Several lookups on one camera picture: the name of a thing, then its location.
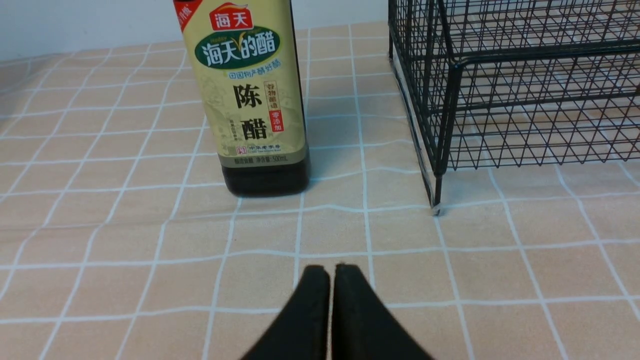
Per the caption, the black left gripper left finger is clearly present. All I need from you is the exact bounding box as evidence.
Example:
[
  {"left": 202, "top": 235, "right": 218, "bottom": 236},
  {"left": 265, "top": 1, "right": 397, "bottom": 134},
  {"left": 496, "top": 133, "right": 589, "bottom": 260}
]
[{"left": 242, "top": 265, "right": 330, "bottom": 360}]

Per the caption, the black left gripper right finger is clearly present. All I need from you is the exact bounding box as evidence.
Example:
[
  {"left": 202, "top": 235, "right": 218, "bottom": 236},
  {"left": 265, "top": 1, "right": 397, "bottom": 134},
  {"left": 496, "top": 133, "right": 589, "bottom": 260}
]
[{"left": 331, "top": 263, "right": 434, "bottom": 360}]

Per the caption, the dark vinegar bottle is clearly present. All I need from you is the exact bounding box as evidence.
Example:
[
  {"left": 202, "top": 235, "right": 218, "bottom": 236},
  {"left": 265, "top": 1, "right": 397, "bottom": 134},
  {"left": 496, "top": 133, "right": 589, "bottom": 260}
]
[{"left": 173, "top": 0, "right": 311, "bottom": 198}]

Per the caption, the peach checkered tablecloth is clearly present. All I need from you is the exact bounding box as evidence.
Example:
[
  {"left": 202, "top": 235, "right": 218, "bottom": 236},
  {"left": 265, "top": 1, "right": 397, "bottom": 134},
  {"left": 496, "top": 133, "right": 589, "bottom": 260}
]
[{"left": 0, "top": 22, "right": 639, "bottom": 360}]

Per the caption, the black wire mesh rack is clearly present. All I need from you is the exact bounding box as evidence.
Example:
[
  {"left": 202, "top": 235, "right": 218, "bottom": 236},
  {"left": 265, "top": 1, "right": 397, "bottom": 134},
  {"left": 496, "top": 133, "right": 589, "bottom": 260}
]
[{"left": 387, "top": 0, "right": 640, "bottom": 216}]

